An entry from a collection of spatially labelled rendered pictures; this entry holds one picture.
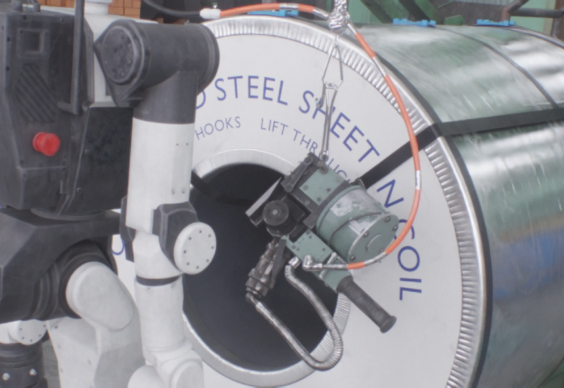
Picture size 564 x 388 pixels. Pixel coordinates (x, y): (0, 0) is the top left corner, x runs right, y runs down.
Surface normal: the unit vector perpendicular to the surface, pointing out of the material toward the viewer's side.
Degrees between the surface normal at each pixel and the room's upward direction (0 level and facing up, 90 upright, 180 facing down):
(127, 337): 90
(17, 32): 90
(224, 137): 90
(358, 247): 115
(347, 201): 43
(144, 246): 65
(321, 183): 58
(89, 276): 90
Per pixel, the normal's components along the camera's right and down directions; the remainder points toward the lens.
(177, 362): 0.33, -0.47
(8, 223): -0.43, -0.63
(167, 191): 0.38, 0.22
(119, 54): -0.70, 0.07
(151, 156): -0.23, 0.18
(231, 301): 0.66, -0.52
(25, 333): 0.71, 0.21
